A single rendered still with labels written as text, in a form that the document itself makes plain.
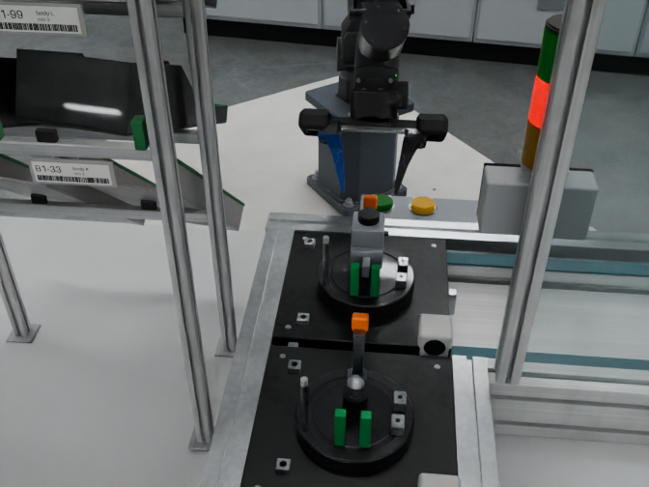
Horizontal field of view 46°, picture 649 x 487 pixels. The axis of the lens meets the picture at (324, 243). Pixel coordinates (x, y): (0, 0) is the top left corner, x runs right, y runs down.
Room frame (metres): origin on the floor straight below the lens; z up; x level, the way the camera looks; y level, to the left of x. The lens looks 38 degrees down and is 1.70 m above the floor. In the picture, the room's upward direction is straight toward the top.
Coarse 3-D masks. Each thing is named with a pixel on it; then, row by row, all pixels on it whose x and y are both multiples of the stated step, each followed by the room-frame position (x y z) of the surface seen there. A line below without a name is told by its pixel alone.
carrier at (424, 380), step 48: (288, 384) 0.65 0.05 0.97; (336, 384) 0.63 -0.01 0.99; (384, 384) 0.63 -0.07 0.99; (432, 384) 0.65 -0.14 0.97; (288, 432) 0.58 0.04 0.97; (336, 432) 0.54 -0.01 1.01; (384, 432) 0.56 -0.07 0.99; (432, 432) 0.58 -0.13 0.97; (288, 480) 0.51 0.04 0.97; (336, 480) 0.51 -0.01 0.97; (384, 480) 0.51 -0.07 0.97; (432, 480) 0.50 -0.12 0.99
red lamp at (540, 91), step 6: (534, 84) 0.71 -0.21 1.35; (540, 84) 0.70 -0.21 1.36; (546, 84) 0.69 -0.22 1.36; (534, 90) 0.71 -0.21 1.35; (540, 90) 0.70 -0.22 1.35; (546, 90) 0.69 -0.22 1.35; (534, 96) 0.71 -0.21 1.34; (540, 96) 0.70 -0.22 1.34; (546, 96) 0.69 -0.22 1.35; (534, 102) 0.70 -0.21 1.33; (540, 102) 0.70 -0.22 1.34; (534, 108) 0.70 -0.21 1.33; (540, 108) 0.69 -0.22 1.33; (528, 114) 0.72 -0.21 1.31; (534, 114) 0.70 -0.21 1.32; (540, 114) 0.69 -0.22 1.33; (534, 120) 0.70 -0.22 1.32; (540, 120) 0.69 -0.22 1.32; (540, 126) 0.69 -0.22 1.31
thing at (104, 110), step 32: (32, 64) 0.74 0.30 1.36; (64, 64) 0.73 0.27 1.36; (96, 64) 0.72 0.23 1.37; (128, 64) 0.72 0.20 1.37; (32, 96) 0.73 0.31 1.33; (64, 96) 0.72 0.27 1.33; (96, 96) 0.71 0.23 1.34; (128, 96) 0.70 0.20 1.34; (192, 96) 0.84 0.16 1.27; (96, 128) 0.70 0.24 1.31; (128, 128) 0.69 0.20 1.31
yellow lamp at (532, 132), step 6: (528, 120) 0.71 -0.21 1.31; (528, 126) 0.71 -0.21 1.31; (534, 126) 0.70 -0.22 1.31; (528, 132) 0.70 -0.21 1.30; (534, 132) 0.70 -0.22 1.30; (528, 138) 0.70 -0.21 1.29; (534, 138) 0.69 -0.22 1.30; (528, 144) 0.70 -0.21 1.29; (534, 144) 0.69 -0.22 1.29; (522, 150) 0.71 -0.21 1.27; (528, 150) 0.70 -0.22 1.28; (534, 150) 0.69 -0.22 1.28; (522, 156) 0.71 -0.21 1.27; (528, 156) 0.70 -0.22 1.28; (534, 156) 0.69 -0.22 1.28; (522, 162) 0.70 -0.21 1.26; (528, 162) 0.70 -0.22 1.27
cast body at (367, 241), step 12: (360, 216) 0.84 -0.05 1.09; (372, 216) 0.84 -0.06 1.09; (384, 216) 0.85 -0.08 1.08; (360, 228) 0.82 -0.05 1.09; (372, 228) 0.82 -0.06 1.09; (360, 240) 0.82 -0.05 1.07; (372, 240) 0.82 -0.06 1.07; (360, 252) 0.81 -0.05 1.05; (372, 252) 0.81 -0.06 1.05; (360, 264) 0.81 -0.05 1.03
